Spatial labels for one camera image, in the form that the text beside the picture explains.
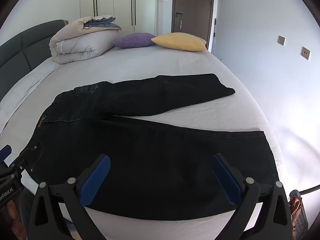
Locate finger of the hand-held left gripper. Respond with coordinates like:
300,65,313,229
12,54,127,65
0,144,27,178

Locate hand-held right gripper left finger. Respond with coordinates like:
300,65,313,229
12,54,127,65
27,154,111,240

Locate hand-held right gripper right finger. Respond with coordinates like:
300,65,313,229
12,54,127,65
211,153,293,240

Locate black pants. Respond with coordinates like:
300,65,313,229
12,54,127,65
19,73,282,222

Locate person's left hand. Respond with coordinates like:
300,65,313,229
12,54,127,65
5,200,27,240

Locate brown bag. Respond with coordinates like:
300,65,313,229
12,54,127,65
289,190,310,240

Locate grey padded headboard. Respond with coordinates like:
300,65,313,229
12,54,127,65
0,19,69,101

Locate bed with white sheet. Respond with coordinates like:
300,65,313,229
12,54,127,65
0,45,285,240

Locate folded beige duvet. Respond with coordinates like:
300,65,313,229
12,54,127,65
49,16,122,65

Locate purple pillow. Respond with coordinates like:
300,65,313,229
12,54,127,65
112,33,156,49

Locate white pole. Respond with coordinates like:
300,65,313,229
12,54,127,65
211,18,217,54

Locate yellow pillow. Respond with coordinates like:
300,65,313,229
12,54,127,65
151,32,207,52

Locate brown door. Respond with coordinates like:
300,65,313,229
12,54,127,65
172,0,215,43

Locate white wardrobe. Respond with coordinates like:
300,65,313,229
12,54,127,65
80,0,157,36

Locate black curved rail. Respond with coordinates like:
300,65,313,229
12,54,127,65
299,184,320,196

